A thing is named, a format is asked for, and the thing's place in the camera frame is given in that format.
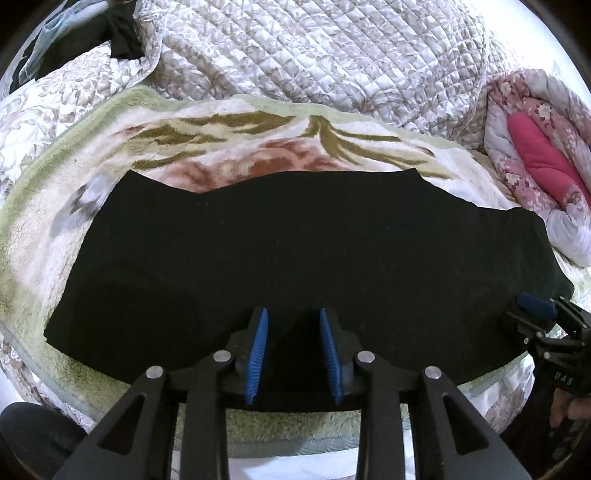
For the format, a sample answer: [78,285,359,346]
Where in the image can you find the black pants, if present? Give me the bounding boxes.
[44,170,574,410]

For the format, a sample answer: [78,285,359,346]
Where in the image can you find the person's right hand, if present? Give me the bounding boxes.
[550,389,591,428]

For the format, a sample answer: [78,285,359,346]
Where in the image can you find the pink floral rolled quilt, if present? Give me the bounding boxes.
[484,69,590,267]

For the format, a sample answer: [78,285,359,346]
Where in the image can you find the floral fleece blanket green border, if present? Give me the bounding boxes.
[1,87,516,428]

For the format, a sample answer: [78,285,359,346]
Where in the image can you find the white beige quilted bedspread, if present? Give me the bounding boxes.
[1,1,507,192]

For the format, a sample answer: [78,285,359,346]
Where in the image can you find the dark clothes pile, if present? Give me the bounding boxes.
[6,0,144,91]

